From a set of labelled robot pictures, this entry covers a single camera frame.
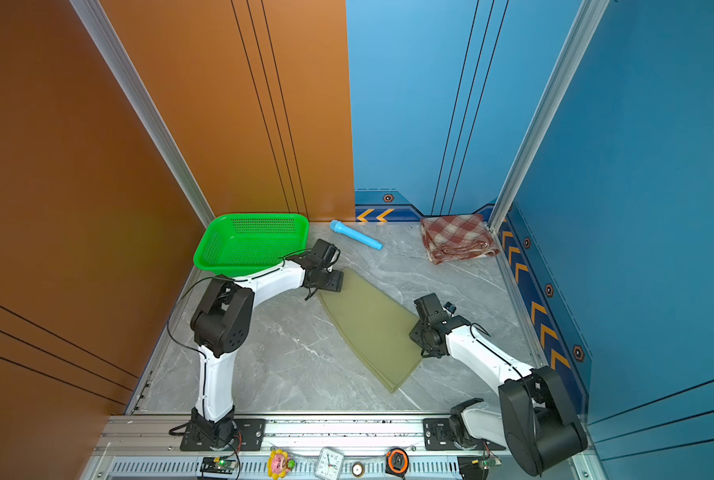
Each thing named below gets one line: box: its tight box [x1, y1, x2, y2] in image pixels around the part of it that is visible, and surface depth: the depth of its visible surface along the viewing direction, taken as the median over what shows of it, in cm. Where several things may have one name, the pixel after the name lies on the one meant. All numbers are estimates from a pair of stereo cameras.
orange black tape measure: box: [385, 447, 410, 479], surface depth 69 cm
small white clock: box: [314, 446, 344, 480], surface depth 70 cm
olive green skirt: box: [316, 268, 423, 393], surface depth 94 cm
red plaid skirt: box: [421, 214, 500, 264], surface depth 108 cm
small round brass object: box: [351, 461, 365, 478], surface depth 68 cm
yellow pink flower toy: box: [267, 449, 296, 480], surface depth 68 cm
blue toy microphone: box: [329, 220, 385, 251], surface depth 118 cm
